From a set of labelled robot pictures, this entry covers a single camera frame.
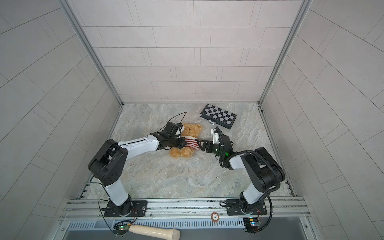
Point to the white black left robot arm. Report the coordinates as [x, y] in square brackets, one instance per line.
[108, 163]

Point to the tan plush teddy bear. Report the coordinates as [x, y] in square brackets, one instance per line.
[190, 133]

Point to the aluminium corner frame post right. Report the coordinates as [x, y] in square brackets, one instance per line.
[287, 44]

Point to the right green circuit board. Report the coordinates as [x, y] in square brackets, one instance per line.
[251, 225]

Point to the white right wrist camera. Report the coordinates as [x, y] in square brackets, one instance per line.
[215, 134]

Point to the beige wooden handle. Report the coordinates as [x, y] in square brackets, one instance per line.
[164, 234]

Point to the aluminium front rail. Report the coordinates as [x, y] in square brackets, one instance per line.
[185, 213]

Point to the left green circuit board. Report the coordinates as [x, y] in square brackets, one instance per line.
[121, 228]

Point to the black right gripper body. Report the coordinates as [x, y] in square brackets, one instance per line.
[208, 145]

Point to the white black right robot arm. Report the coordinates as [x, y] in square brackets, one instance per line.
[264, 172]

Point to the red white striped knit sweater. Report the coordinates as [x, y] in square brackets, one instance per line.
[191, 142]

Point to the folded black chess board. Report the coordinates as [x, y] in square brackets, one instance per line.
[219, 116]

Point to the green circuit board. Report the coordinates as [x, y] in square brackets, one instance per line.
[251, 225]
[121, 228]

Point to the aluminium corner frame post left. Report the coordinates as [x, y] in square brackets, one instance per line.
[68, 12]

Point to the red white poker chip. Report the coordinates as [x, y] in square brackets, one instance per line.
[215, 217]

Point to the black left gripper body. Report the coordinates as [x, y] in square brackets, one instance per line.
[179, 142]

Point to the aluminium corner frame post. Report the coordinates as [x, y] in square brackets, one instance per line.
[287, 44]
[68, 12]

